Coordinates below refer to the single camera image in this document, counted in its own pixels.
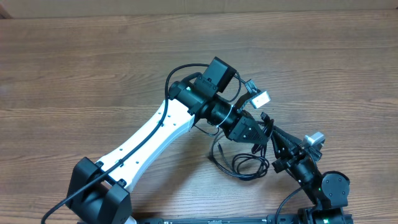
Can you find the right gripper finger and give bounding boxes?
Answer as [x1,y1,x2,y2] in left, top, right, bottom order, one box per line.
[273,126,302,151]
[271,129,294,159]

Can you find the black thin usb cable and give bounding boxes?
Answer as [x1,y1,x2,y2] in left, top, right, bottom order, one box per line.
[194,124,265,180]

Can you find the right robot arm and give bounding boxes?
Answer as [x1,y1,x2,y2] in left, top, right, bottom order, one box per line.
[271,126,353,223]

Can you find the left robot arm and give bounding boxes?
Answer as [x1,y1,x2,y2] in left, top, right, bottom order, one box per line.
[65,57,271,224]

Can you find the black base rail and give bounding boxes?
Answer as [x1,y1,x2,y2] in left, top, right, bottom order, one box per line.
[136,214,354,224]

